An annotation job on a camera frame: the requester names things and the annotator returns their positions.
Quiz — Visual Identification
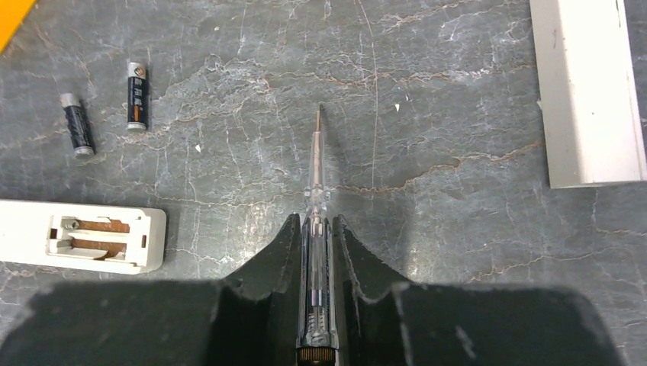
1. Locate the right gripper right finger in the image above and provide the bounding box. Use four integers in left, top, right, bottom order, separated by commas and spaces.
332, 216, 623, 365

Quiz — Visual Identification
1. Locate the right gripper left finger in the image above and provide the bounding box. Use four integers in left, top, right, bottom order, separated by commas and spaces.
1, 214, 301, 365

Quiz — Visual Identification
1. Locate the white remote control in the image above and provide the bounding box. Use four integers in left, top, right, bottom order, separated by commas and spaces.
1, 200, 167, 275
530, 0, 646, 189

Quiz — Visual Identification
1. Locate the black AAA battery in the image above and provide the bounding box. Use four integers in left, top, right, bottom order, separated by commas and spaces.
127, 62, 149, 132
60, 92, 95, 158

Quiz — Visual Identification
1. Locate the orange triangular plastic frame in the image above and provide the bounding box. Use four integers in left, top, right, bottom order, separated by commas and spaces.
0, 0, 37, 52

